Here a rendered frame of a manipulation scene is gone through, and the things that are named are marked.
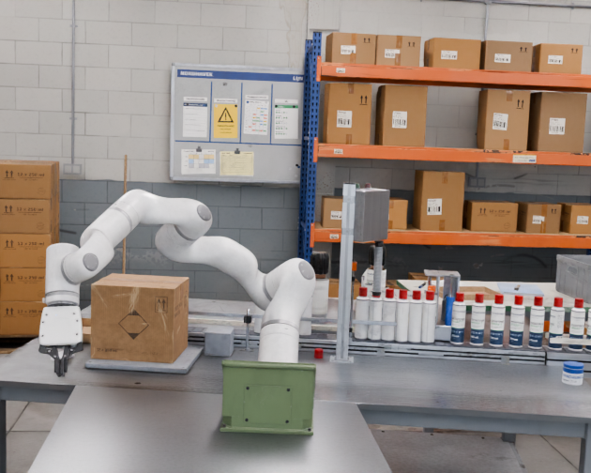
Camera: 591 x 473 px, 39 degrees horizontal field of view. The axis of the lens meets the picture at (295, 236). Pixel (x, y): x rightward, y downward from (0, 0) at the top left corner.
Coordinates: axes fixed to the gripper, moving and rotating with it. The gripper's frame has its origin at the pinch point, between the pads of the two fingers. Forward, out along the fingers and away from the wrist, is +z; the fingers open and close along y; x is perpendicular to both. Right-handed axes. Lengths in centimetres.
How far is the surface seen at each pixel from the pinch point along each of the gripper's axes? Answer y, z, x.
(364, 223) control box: 97, -63, 69
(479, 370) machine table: 138, -10, 86
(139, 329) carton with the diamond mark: 15, -30, 81
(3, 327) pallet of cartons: -101, -122, 398
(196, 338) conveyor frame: 35, -35, 114
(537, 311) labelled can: 164, -32, 86
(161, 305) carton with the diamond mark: 23, -37, 75
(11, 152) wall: -117, -301, 471
